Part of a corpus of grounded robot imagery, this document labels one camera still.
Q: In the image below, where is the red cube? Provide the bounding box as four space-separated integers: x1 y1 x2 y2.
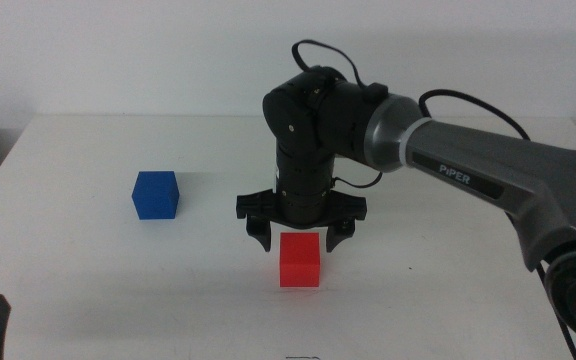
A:
279 231 321 289

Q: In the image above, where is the blue cube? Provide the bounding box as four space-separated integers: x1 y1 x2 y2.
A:
131 170 180 221

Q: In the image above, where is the thin black right gripper cable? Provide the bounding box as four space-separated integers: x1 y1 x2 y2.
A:
331 171 384 190

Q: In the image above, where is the short looped right arm cable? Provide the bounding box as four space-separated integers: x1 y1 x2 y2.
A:
291 39 369 91

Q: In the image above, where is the braided black right arm cable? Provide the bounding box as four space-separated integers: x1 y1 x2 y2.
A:
417 88 576 360

